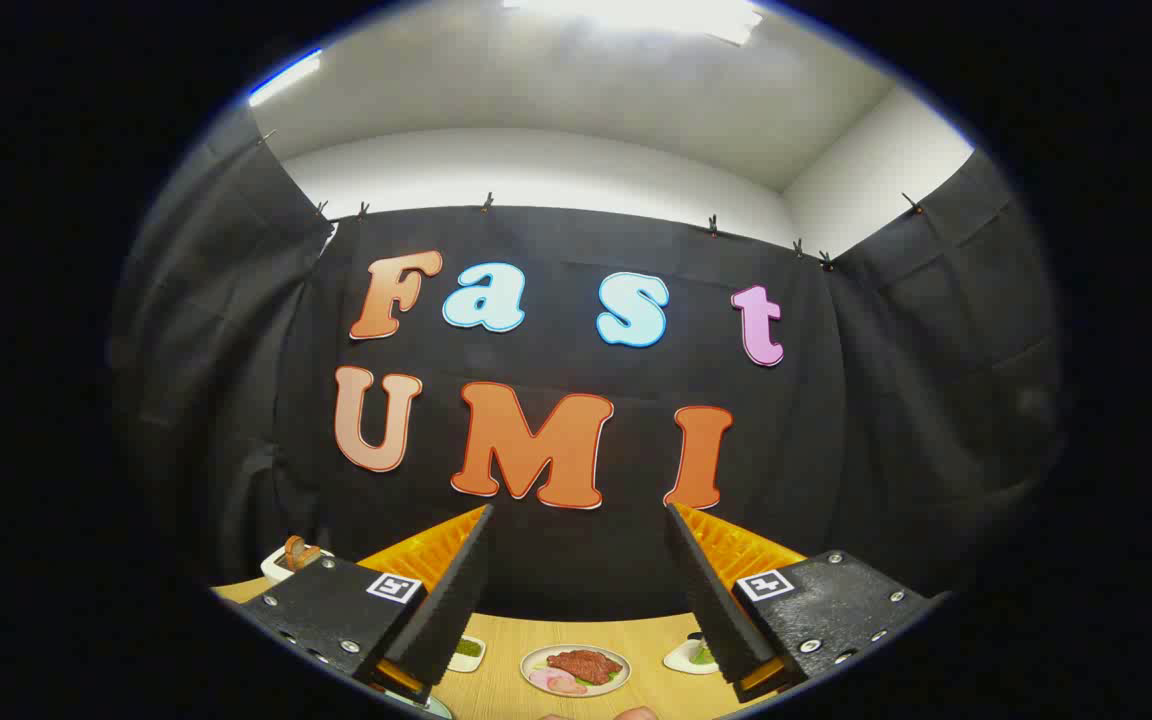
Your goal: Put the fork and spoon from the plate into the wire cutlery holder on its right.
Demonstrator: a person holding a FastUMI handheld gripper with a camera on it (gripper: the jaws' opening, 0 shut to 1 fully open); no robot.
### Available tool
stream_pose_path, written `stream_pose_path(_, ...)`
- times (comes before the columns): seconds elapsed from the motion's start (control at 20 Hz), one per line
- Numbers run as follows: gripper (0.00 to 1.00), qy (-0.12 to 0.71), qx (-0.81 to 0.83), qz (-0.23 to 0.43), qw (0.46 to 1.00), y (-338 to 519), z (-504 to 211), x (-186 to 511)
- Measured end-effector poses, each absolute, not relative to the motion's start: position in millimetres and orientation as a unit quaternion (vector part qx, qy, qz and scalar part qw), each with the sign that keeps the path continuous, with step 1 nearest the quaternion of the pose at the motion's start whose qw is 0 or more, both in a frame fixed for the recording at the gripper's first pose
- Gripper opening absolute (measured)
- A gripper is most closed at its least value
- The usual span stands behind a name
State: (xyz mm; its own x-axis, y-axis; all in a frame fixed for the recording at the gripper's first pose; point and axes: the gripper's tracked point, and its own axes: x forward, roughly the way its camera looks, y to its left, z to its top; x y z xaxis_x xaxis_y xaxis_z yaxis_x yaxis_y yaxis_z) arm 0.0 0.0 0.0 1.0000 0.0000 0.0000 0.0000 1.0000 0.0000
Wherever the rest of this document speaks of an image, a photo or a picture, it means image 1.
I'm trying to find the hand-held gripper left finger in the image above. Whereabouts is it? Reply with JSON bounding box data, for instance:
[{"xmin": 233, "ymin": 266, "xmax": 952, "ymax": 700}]
[{"xmin": 234, "ymin": 503, "xmax": 495, "ymax": 707}]

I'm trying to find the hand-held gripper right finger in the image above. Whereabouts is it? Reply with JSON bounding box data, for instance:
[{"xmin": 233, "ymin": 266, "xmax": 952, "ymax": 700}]
[{"xmin": 663, "ymin": 502, "xmax": 940, "ymax": 703}]

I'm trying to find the brown steak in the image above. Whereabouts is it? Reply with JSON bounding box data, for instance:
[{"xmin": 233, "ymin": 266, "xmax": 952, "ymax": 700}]
[{"xmin": 546, "ymin": 649, "xmax": 624, "ymax": 686}]

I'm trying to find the small white dish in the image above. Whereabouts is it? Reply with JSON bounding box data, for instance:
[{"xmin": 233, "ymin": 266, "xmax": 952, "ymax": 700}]
[{"xmin": 663, "ymin": 638, "xmax": 722, "ymax": 676}]

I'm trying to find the cream white toaster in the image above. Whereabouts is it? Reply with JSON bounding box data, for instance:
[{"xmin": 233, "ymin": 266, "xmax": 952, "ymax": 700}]
[{"xmin": 261, "ymin": 546, "xmax": 337, "ymax": 586}]

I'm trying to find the light blue plate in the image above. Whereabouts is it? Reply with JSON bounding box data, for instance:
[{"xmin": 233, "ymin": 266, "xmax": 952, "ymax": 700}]
[{"xmin": 386, "ymin": 690, "xmax": 454, "ymax": 720}]

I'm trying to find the ceiling light strip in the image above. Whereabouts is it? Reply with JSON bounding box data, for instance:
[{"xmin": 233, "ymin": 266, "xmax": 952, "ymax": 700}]
[{"xmin": 248, "ymin": 50, "xmax": 323, "ymax": 106}]

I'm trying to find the white oval plate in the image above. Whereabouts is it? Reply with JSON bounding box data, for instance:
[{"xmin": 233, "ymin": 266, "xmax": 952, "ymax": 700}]
[{"xmin": 520, "ymin": 644, "xmax": 632, "ymax": 698}]

